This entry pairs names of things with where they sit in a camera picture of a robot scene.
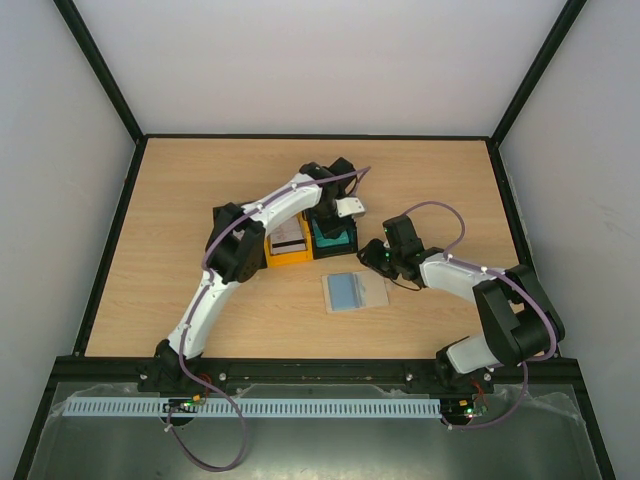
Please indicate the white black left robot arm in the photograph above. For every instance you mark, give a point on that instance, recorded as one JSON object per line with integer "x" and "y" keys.
{"x": 235, "y": 253}

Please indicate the black enclosure frame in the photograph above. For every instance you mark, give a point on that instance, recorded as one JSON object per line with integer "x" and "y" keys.
{"x": 78, "y": 28}

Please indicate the white pink card stack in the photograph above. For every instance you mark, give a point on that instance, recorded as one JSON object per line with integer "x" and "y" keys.
{"x": 287, "y": 238}

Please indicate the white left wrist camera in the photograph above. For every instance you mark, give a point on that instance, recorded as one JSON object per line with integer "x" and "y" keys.
{"x": 350, "y": 207}

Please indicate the beige card holder wallet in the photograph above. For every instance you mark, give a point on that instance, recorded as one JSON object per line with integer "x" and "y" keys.
{"x": 353, "y": 291}

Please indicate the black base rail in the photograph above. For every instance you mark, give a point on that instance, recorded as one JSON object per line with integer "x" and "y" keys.
{"x": 407, "y": 376}

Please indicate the black bin right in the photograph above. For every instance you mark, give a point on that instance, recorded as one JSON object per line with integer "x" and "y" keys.
{"x": 331, "y": 234}

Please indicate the yellow bin middle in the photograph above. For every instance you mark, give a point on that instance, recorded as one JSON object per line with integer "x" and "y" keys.
{"x": 273, "y": 261}

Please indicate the grey slotted cable duct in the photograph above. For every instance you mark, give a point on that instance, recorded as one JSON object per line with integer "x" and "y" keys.
{"x": 254, "y": 408}

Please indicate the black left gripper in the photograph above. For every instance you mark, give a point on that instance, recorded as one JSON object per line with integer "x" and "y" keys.
{"x": 327, "y": 230}

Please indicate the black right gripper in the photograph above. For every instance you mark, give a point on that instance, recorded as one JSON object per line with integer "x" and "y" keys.
{"x": 379, "y": 257}

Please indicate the green card stack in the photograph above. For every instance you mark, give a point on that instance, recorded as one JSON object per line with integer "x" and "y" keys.
{"x": 342, "y": 240}

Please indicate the black bin left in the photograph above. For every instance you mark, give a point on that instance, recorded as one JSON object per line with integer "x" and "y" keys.
{"x": 224, "y": 216}

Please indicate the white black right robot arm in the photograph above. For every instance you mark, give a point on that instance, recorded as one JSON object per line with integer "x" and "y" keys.
{"x": 518, "y": 320}

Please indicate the black bin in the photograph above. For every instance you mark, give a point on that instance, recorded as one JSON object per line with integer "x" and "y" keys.
{"x": 331, "y": 234}
{"x": 224, "y": 216}

